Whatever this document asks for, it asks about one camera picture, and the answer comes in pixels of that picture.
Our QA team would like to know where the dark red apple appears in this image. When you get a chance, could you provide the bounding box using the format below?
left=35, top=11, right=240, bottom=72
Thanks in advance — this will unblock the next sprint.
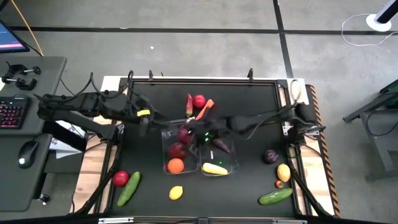
left=169, top=142, right=188, bottom=161
left=177, top=128, right=193, bottom=146

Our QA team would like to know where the bright red apple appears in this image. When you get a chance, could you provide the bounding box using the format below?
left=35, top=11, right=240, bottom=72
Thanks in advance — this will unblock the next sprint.
left=112, top=170, right=130, bottom=188
left=192, top=94, right=206, bottom=109

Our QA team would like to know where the dark metal side table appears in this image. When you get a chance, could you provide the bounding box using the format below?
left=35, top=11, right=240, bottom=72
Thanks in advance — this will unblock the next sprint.
left=343, top=79, right=398, bottom=182

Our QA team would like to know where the orange black hazard tape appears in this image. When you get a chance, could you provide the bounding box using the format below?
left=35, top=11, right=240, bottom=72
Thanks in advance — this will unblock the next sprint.
left=306, top=83, right=341, bottom=217

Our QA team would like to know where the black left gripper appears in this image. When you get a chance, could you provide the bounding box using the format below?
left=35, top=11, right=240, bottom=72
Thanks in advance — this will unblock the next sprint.
left=132, top=104, right=174, bottom=138

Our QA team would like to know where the white round stand base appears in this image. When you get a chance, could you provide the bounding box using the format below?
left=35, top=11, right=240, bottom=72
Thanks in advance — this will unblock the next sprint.
left=366, top=13, right=392, bottom=32

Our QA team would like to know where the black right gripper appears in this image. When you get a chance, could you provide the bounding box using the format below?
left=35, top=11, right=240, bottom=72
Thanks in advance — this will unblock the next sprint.
left=188, top=116, right=233, bottom=156

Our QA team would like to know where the black metal table frame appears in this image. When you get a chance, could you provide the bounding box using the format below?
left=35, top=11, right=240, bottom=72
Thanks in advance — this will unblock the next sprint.
left=70, top=76, right=335, bottom=218

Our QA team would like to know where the lit computer monitor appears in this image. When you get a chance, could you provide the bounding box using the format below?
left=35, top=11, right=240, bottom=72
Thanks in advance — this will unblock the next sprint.
left=0, top=19, right=31, bottom=54

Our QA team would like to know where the grey side desk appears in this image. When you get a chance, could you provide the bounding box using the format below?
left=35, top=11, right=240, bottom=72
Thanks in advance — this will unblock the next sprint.
left=0, top=55, right=68, bottom=213

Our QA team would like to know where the backlit black keyboard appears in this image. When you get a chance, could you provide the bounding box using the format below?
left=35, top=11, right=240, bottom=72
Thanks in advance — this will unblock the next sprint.
left=0, top=95, right=31, bottom=130

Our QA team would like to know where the black computer mouse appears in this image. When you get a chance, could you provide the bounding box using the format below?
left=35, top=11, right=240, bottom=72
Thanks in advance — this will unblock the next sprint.
left=17, top=140, right=40, bottom=170

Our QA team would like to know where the black flat plate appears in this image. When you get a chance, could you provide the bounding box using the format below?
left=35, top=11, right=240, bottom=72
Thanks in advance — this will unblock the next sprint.
left=42, top=120, right=88, bottom=153

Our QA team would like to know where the dark stand pole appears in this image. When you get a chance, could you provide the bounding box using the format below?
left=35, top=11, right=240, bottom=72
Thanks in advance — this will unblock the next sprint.
left=374, top=0, right=398, bottom=24

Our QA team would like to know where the purple eggplant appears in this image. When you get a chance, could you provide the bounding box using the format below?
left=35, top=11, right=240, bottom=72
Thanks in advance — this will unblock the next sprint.
left=213, top=138, right=233, bottom=154

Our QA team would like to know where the yellow cable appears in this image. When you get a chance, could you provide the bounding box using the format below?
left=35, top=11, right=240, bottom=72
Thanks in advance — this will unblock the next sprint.
left=10, top=0, right=44, bottom=57

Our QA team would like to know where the white floor cable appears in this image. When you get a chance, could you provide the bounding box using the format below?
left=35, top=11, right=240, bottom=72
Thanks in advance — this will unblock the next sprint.
left=341, top=13, right=398, bottom=47

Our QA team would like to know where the yellow corn cob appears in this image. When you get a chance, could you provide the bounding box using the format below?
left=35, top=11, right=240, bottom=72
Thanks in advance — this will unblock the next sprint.
left=201, top=162, right=229, bottom=176

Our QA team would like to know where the green cucumber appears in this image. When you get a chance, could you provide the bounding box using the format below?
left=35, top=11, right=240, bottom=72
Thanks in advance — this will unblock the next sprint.
left=116, top=171, right=141, bottom=207
left=258, top=187, right=294, bottom=206

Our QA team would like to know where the black screw clamp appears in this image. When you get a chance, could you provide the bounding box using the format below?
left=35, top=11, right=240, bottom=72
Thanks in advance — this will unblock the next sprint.
left=1, top=75, right=38, bottom=91
left=5, top=63, right=42, bottom=76

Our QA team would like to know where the orange carrot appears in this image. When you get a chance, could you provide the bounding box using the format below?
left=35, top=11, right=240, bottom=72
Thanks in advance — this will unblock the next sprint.
left=195, top=98, right=215, bottom=121

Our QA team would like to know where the clear plastic bin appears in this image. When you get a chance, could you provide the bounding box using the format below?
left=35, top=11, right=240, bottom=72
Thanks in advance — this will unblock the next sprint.
left=160, top=119, right=200, bottom=175
left=198, top=123, right=239, bottom=177

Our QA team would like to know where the orange fruit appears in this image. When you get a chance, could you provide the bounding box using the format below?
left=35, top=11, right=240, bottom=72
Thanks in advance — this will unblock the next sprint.
left=167, top=157, right=185, bottom=174

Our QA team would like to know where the silver metal bracket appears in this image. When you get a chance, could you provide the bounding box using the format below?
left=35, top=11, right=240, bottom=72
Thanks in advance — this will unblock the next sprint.
left=98, top=217, right=134, bottom=224
left=272, top=219, right=308, bottom=224

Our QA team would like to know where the yellow lemon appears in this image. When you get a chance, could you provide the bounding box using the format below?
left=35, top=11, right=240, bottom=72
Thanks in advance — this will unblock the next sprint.
left=169, top=185, right=184, bottom=200

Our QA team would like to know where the red chili pepper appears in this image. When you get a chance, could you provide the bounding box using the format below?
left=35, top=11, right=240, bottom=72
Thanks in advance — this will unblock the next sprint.
left=185, top=93, right=194, bottom=118

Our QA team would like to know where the white paper sheet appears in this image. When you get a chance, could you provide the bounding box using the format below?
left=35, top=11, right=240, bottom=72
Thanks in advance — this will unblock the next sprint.
left=49, top=121, right=84, bottom=160

